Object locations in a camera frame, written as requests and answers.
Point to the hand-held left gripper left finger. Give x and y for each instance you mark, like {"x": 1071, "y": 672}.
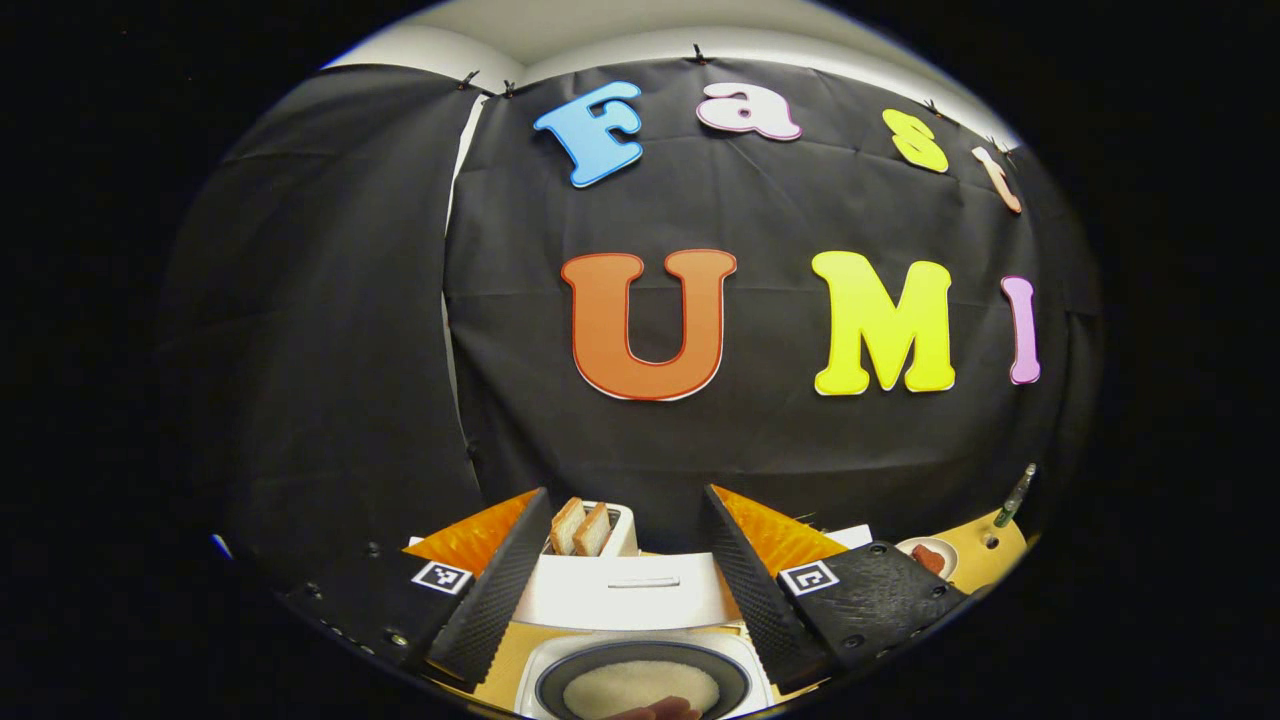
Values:
{"x": 495, "y": 600}

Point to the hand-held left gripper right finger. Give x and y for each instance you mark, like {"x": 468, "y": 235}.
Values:
{"x": 755, "y": 600}

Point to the white rice cooker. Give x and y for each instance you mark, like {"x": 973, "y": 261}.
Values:
{"x": 620, "y": 600}

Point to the pile of white rice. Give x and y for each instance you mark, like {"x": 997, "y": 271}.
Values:
{"x": 630, "y": 685}

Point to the toast slice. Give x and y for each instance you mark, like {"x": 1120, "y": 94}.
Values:
{"x": 592, "y": 532}
{"x": 565, "y": 528}

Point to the white toaster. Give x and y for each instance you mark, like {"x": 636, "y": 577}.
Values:
{"x": 625, "y": 530}

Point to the white round plate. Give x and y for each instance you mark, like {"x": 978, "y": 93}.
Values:
{"x": 950, "y": 560}

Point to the green label water bottle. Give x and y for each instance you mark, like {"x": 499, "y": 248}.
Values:
{"x": 1015, "y": 495}

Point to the black backdrop cloth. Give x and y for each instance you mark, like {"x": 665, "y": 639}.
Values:
{"x": 330, "y": 300}

